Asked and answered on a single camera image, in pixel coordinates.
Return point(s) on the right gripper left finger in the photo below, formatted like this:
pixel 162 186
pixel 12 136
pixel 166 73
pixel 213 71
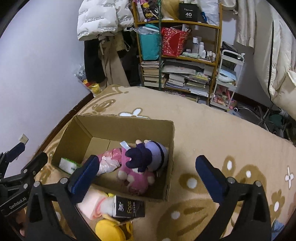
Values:
pixel 41 219

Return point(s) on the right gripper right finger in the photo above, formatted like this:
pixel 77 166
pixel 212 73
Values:
pixel 253 222

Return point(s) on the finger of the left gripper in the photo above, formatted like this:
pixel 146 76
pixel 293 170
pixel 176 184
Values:
pixel 21 182
pixel 9 156

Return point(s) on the pink roll plush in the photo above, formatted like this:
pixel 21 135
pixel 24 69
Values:
pixel 90 205

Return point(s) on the green tissue pack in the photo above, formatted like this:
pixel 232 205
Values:
pixel 68 165

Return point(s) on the yellow plush toy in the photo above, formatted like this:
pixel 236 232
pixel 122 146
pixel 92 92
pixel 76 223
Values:
pixel 110 229

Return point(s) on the black Face tissue pack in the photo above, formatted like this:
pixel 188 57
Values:
pixel 128 208

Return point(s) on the pink plush toy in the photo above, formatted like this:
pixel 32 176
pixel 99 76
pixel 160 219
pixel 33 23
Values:
pixel 137 183

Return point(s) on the purple haired plush doll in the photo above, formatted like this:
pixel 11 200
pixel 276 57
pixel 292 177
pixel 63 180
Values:
pixel 147 156

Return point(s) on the white fluffy plush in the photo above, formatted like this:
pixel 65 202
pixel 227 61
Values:
pixel 105 207

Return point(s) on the cardboard box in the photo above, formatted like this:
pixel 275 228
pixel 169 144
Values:
pixel 88 135

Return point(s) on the plastic bag of toys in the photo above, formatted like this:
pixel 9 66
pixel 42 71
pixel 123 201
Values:
pixel 93 87

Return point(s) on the black coat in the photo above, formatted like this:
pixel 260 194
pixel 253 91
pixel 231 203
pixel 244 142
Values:
pixel 93 65

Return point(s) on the white rolling cart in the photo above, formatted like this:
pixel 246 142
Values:
pixel 227 79

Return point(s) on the beige trench coat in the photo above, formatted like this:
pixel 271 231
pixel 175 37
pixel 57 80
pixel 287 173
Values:
pixel 111 64

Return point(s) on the white puffer jacket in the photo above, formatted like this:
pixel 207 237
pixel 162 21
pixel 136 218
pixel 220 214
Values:
pixel 98 18

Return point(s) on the stack of books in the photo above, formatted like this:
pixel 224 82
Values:
pixel 150 73

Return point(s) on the wooden bookshelf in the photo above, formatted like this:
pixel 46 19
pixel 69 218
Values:
pixel 195 69

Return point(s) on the red gift bag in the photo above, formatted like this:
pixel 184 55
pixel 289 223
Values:
pixel 173 41

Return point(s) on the teal gift bag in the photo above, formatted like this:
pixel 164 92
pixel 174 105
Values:
pixel 149 42

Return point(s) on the black box with 40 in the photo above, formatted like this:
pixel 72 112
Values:
pixel 188 12

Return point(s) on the blonde wig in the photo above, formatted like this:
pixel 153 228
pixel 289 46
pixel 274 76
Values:
pixel 170 9

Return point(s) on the upper wall socket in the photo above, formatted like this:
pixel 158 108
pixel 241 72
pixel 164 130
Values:
pixel 24 139

